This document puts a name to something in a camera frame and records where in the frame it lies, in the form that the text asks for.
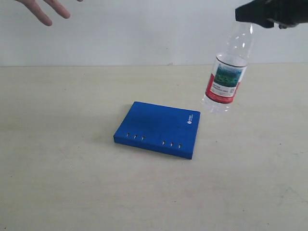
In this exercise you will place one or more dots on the person's open hand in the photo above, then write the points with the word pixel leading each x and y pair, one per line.
pixel 35 8

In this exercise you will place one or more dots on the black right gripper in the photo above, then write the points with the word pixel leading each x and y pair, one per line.
pixel 267 13

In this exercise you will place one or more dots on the clear plastic water bottle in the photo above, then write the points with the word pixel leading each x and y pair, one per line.
pixel 229 68

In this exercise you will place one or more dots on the blue ring binder notebook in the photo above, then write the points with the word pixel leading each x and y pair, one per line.
pixel 160 129

